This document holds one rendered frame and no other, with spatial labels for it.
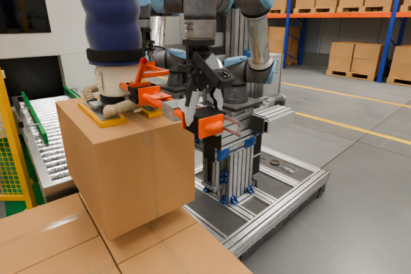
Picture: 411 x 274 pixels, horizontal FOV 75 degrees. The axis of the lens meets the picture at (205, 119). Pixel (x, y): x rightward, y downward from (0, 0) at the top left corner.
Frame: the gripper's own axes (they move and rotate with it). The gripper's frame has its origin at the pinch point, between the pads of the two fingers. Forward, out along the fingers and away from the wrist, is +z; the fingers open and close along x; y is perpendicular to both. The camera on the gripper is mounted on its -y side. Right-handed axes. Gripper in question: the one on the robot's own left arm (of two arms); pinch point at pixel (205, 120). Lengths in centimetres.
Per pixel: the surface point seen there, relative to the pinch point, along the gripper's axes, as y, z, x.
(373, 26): 301, -1, -826
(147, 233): 40, 66, 3
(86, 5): 57, -29, 10
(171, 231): 34, 66, -7
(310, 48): 475, 71, -804
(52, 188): 96, 61, 31
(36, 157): 140, 61, 33
